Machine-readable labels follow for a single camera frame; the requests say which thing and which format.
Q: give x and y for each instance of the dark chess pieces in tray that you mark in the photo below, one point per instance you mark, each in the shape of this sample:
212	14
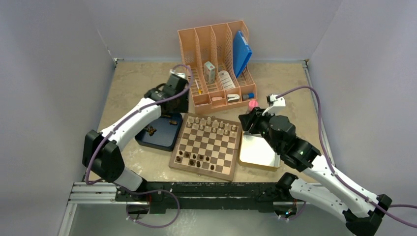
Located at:
160	123

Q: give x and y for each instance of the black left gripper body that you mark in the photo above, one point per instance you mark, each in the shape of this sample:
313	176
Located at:
180	105

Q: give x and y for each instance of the white labelled packet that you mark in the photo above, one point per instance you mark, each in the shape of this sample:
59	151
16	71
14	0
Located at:
226	80

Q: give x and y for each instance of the white red small box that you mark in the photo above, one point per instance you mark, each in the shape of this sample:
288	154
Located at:
209	72

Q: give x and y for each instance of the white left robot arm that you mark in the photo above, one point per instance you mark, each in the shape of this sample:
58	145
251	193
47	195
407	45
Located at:
102	150

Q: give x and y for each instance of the wooden chess board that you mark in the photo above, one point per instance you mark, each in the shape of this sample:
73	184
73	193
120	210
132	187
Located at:
223	154

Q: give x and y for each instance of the blue cap glue stick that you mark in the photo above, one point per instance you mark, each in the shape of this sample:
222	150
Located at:
247	96

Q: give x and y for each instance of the yellow pen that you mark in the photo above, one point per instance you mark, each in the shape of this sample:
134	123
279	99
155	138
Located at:
198	88

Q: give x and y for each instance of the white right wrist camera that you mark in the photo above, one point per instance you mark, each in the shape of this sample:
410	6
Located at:
275	105

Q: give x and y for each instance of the pink cap bottle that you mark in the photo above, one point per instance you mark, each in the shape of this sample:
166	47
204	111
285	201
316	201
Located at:
251	105

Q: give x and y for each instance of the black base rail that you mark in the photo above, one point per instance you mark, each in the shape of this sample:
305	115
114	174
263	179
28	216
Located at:
264	197

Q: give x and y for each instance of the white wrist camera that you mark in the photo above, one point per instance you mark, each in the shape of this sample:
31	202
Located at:
275	105
178	74

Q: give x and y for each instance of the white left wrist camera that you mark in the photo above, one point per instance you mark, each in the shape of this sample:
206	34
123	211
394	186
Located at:
178	74

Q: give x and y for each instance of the light chess pieces row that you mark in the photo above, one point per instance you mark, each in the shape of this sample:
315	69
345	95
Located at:
209	127

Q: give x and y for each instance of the orange file organizer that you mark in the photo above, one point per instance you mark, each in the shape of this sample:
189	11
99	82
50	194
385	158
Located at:
214	43

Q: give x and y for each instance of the white stapler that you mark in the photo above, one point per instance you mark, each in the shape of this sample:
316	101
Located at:
231	98

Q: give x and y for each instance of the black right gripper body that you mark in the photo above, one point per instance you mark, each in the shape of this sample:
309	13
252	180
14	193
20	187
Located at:
260	125

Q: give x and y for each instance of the dark blue tin tray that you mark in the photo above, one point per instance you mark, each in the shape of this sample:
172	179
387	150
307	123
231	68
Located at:
163	139

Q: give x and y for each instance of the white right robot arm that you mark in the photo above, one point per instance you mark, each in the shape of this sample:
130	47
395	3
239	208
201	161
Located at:
359	209

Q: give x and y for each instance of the blue folder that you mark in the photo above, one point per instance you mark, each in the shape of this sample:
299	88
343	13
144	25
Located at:
241	53

